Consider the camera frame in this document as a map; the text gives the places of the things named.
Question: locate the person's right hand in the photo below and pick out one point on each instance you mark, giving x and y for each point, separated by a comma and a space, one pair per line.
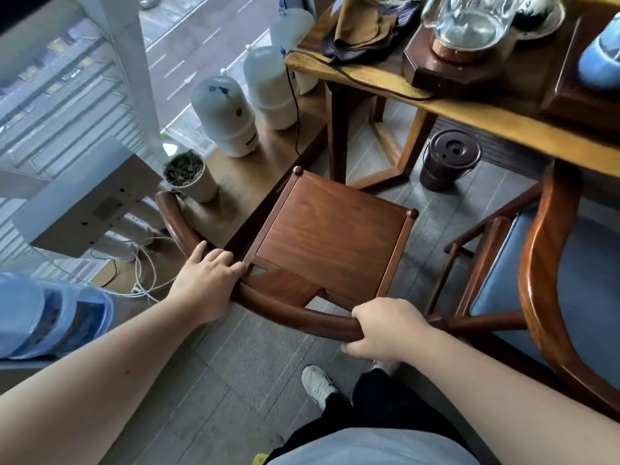
392, 331

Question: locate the person's left hand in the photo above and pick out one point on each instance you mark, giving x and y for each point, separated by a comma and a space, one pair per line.
203, 285

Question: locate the person's left thumb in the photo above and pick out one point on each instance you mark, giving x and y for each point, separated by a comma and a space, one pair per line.
198, 251

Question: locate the person's right thumb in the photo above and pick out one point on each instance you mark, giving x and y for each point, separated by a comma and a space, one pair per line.
357, 349

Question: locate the bare-seat brown wooden chair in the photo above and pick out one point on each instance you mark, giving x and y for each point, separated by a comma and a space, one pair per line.
334, 232

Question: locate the person's left forearm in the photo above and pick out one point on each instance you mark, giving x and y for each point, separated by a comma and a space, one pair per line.
92, 387

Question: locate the person's right forearm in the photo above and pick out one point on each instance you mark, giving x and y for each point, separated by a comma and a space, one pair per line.
508, 401

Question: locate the white shoe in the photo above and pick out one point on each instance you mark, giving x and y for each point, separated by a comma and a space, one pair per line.
317, 385
385, 368

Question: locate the black trousers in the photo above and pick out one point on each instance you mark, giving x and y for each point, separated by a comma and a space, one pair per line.
387, 406

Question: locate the white pot with dry plant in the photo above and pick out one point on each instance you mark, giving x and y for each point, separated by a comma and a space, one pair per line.
191, 176

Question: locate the low wooden window bench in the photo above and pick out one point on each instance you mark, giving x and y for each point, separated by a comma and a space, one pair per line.
252, 179

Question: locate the light blue shirt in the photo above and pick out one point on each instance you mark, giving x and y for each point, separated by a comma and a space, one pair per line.
373, 447

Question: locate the grey-white box appliance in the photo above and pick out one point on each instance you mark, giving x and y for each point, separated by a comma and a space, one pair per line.
82, 208

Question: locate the white water tank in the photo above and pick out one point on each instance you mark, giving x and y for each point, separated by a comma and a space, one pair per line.
269, 87
293, 31
225, 116

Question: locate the large blue water bottle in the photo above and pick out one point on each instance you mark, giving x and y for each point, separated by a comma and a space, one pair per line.
48, 317

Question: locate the wooden chair with curved back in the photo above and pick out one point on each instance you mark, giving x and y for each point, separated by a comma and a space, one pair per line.
542, 266

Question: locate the white window pillar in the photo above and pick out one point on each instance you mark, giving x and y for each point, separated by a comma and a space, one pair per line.
123, 58

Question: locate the dark round lidded bucket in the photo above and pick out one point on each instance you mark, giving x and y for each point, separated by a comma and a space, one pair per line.
448, 159

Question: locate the blue seat cushion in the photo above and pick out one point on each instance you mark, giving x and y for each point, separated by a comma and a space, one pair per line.
581, 285

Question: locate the dark striped cloth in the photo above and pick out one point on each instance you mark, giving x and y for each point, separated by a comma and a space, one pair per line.
358, 54

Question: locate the long wooden table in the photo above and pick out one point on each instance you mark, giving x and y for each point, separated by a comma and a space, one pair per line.
508, 116

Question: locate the brown cloth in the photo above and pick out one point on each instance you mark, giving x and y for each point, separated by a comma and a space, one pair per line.
361, 21

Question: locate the dark wooden kettle base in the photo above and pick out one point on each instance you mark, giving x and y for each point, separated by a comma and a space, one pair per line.
436, 72

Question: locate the dark wooden tray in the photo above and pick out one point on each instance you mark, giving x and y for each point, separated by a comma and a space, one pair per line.
566, 99

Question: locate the glass kettle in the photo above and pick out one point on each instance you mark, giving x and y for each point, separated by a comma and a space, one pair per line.
470, 24

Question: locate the white saucer with dark cup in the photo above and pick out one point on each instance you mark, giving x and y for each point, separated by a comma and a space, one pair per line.
537, 16

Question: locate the blue and white round vessel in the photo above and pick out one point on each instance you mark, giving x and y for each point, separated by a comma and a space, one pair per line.
600, 58

